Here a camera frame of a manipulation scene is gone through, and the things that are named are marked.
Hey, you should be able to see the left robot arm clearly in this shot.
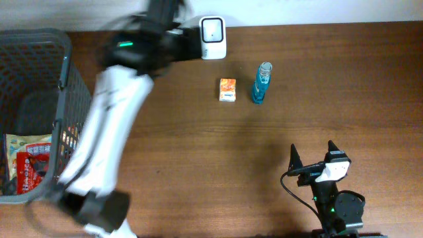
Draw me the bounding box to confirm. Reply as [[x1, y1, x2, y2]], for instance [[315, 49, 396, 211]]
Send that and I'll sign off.
[[45, 1, 202, 237]]

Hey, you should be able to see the small orange tissue pack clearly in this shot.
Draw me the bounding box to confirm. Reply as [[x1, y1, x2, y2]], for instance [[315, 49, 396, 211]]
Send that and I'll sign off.
[[219, 78, 236, 102]]

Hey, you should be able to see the red candy bag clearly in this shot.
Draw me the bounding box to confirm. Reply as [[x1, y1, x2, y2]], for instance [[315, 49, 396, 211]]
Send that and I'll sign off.
[[17, 142, 51, 194]]

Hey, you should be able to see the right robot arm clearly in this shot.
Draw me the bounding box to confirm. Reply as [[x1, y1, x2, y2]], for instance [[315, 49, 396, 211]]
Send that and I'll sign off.
[[280, 140, 384, 238]]

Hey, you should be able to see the blue mouthwash bottle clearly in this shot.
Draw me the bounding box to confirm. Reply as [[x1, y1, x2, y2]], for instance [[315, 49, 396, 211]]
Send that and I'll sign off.
[[252, 61, 272, 104]]

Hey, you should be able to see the grey plastic basket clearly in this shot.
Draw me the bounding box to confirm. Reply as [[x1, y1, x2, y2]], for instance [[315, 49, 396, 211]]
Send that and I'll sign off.
[[1, 28, 91, 204]]

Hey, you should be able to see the yellow snack bag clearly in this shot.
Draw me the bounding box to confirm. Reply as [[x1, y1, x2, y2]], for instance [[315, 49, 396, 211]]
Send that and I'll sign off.
[[5, 134, 52, 180]]

